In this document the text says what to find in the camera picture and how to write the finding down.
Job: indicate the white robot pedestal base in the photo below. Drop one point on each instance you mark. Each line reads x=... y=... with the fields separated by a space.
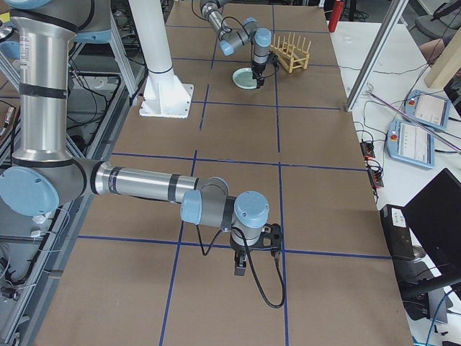
x=164 y=94

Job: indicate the near teach pendant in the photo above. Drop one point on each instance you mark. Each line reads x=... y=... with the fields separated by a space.
x=411 y=144

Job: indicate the black orange connector strip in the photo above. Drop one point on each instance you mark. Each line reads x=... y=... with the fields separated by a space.
x=374 y=169

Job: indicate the aluminium frame post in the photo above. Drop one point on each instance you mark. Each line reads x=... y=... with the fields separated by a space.
x=390 y=21

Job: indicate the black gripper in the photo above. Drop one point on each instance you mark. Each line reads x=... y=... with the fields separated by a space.
x=238 y=250
x=258 y=68

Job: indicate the wooden dish rack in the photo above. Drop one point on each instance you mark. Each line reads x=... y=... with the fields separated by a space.
x=292 y=50

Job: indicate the red cylinder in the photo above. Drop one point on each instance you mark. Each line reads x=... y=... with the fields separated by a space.
x=336 y=14

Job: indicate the teach pendant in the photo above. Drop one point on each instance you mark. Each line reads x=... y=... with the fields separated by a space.
x=428 y=109
x=411 y=144

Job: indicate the black computer monitor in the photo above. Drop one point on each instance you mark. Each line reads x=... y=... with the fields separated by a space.
x=433 y=215

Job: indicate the light green ceramic plate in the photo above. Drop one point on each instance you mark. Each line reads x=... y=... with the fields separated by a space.
x=243 y=78

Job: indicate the far teach pendant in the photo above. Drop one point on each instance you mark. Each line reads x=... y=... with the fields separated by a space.
x=428 y=109

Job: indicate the black box with label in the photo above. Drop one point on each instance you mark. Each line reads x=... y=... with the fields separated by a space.
x=396 y=232

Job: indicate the brown paper table cover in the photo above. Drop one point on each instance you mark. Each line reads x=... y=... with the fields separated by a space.
x=136 y=275

